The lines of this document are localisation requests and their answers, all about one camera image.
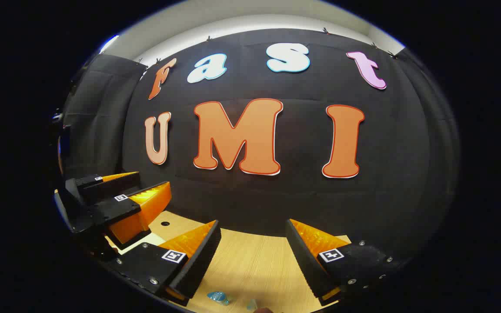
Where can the black backdrop cloth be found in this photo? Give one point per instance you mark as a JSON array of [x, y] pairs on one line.
[[302, 200], [98, 117]]

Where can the blue glass bottle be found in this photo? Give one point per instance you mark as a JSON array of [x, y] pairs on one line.
[[218, 298]]

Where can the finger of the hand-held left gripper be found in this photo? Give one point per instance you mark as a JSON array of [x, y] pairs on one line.
[[115, 213], [107, 187]]

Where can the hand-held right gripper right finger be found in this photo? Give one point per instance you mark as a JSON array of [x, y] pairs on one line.
[[305, 261]]

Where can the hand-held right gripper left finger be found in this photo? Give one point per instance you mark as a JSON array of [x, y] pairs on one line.
[[198, 261]]

